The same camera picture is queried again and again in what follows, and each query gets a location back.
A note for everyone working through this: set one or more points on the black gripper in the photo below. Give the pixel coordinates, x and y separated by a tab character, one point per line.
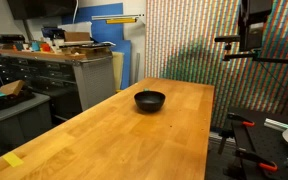
255	20

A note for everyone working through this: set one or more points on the teal square block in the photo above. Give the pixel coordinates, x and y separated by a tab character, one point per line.
146	89

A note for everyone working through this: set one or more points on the black bowl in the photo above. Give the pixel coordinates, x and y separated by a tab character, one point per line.
149	101

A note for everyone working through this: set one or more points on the black perforated breadboard table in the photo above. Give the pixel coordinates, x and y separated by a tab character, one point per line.
267	143

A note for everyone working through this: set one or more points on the yellow spirit level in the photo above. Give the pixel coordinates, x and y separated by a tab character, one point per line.
121	21

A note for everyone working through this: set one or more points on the blue board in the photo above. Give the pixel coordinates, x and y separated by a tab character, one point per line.
110	31

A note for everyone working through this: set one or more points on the beige foam board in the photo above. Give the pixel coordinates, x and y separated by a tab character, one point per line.
118	70

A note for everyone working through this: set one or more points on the grey perforated metal panel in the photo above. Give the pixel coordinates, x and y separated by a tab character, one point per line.
95	83

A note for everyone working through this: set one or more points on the brown cardboard box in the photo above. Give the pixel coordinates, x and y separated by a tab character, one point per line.
77	36

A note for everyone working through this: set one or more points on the red small container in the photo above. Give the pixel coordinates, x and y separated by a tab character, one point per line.
45	47

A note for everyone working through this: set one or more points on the teal small cup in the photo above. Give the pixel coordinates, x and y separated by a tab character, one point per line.
35	46

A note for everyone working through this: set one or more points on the wooden workbench top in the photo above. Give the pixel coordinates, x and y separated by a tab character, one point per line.
34	54

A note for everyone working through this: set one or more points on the dark drawer cabinet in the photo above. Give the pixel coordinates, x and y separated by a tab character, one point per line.
34	76

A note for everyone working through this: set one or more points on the black flat device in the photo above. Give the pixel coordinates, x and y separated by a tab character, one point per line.
8	38

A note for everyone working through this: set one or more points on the small tan cardboard box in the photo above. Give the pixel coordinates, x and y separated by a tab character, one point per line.
12	87

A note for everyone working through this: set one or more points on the grey storage bin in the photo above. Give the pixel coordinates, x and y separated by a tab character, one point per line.
17	120

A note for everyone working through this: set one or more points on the black flat tray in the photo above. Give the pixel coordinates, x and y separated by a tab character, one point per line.
7	101

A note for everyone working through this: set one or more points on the black camera on stand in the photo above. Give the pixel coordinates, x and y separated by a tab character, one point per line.
227	38

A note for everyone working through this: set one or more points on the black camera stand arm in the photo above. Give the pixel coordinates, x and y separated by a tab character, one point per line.
267	59

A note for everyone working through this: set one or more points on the aluminium profile rail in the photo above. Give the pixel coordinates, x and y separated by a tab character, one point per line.
276	124

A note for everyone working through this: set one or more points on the white wall rail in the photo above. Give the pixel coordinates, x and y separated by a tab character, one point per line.
117	16

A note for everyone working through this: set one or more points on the black wall monitor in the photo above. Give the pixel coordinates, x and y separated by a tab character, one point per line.
40	8

